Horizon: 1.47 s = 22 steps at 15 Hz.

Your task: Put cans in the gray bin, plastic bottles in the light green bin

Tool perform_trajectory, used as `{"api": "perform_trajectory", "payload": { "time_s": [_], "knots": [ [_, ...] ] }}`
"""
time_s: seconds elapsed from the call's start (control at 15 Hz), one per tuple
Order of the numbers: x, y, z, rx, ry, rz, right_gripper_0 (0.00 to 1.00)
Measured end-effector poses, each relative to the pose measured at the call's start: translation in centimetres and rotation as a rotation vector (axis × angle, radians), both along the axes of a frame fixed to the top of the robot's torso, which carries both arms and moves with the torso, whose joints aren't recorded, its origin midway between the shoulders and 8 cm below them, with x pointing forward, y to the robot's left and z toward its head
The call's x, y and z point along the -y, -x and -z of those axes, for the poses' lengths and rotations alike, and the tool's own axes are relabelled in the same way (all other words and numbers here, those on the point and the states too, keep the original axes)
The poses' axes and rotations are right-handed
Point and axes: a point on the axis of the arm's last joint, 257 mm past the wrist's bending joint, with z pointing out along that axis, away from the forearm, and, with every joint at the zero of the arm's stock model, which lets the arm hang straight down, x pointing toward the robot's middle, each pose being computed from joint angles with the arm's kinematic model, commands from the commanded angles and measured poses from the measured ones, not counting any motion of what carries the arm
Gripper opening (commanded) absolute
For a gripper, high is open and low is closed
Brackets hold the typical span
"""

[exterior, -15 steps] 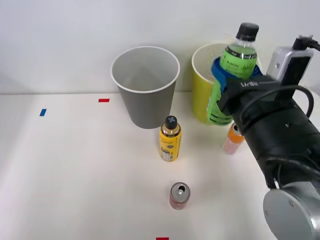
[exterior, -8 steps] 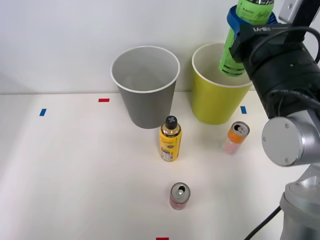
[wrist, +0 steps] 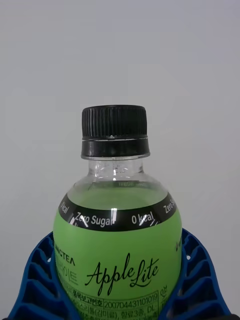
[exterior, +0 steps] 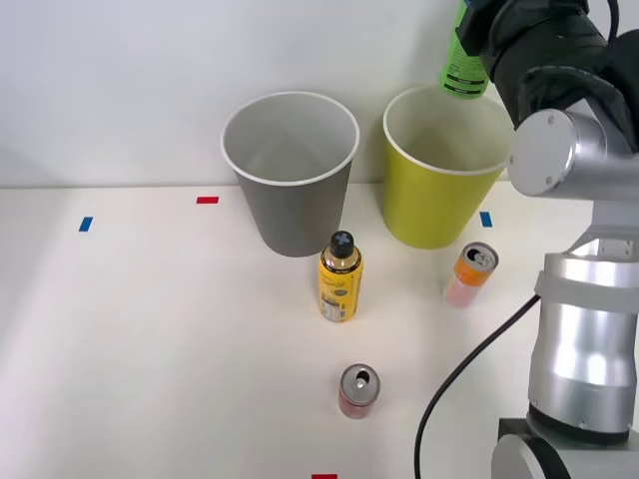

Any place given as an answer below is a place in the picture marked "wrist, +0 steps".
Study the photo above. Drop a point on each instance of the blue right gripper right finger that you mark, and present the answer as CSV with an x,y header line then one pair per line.
x,y
195,277

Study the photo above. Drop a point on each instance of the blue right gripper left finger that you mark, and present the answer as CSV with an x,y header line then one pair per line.
x,y
42,282

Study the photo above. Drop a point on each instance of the green label plastic bottle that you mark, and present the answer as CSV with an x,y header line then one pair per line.
x,y
117,225

